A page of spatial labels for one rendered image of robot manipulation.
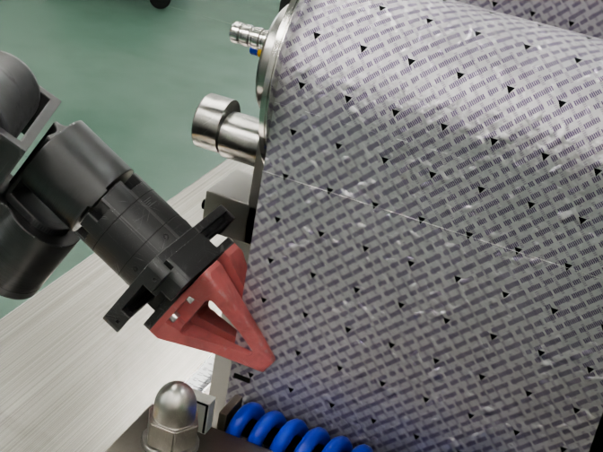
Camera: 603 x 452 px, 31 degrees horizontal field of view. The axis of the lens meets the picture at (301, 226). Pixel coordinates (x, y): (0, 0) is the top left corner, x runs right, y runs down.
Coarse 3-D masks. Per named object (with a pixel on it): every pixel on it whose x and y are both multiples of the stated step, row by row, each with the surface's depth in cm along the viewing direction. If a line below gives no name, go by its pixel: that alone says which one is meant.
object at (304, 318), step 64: (320, 192) 67; (256, 256) 70; (320, 256) 68; (384, 256) 67; (448, 256) 65; (512, 256) 63; (256, 320) 72; (320, 320) 70; (384, 320) 68; (448, 320) 67; (512, 320) 65; (576, 320) 63; (256, 384) 74; (320, 384) 72; (384, 384) 70; (448, 384) 68; (512, 384) 66; (576, 384) 65; (384, 448) 72; (448, 448) 70; (512, 448) 68; (576, 448) 66
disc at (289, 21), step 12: (300, 0) 64; (288, 12) 64; (300, 12) 65; (288, 24) 64; (276, 36) 64; (288, 36) 64; (276, 48) 64; (276, 60) 64; (276, 72) 64; (264, 84) 64; (276, 84) 65; (264, 96) 65; (264, 108) 65; (264, 120) 65; (264, 132) 66; (264, 144) 67; (264, 156) 68
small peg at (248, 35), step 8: (232, 24) 70; (240, 24) 70; (248, 24) 70; (232, 32) 70; (240, 32) 70; (248, 32) 69; (256, 32) 69; (264, 32) 69; (232, 40) 70; (240, 40) 70; (248, 40) 70; (256, 40) 69; (264, 40) 69; (256, 48) 70
